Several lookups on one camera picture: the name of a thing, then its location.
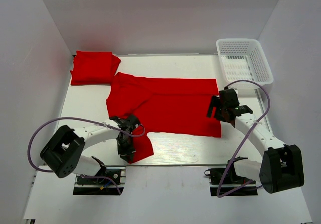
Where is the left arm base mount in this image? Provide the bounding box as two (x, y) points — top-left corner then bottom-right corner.
(73, 156), (126, 196)

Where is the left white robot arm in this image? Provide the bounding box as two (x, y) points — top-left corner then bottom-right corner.
(40, 115), (144, 183)

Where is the folded red t-shirt stack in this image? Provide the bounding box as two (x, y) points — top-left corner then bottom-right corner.
(70, 51), (121, 86)

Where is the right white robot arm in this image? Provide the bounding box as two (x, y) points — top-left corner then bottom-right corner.
(207, 87), (304, 197)

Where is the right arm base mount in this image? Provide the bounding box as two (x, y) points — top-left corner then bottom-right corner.
(204, 157), (263, 196)

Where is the white plastic basket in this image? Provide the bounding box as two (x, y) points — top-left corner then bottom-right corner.
(216, 38), (274, 86)

